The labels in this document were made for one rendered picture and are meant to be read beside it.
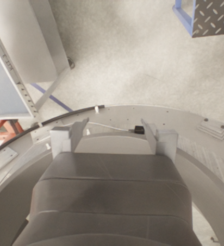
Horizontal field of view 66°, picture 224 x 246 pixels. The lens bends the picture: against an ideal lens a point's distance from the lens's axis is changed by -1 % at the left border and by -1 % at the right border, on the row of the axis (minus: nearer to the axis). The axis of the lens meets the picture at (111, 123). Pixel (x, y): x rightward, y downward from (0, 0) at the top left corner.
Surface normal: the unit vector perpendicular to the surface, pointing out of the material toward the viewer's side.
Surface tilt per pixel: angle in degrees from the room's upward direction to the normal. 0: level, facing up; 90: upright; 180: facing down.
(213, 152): 90
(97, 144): 12
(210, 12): 0
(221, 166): 90
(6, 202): 76
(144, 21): 0
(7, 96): 0
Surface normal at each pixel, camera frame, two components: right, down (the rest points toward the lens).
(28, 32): -0.15, 0.65
